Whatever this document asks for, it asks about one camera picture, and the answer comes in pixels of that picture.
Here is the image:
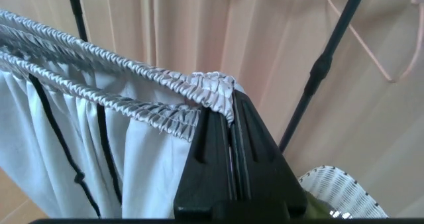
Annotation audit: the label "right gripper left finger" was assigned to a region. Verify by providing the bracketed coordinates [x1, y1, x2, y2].
[174, 105, 235, 218]

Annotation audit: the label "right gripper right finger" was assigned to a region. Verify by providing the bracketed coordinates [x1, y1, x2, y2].
[231, 89, 309, 218]

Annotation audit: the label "pale grey shorts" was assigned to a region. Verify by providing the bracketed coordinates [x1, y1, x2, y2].
[0, 8, 246, 219]

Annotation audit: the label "green garment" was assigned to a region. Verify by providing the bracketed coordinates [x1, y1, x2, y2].
[303, 190, 337, 219]

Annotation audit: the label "white laundry basket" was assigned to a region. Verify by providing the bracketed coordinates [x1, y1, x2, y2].
[297, 165, 389, 219]

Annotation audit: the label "black clothes rack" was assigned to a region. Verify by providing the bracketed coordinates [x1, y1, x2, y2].
[65, 0, 370, 154]

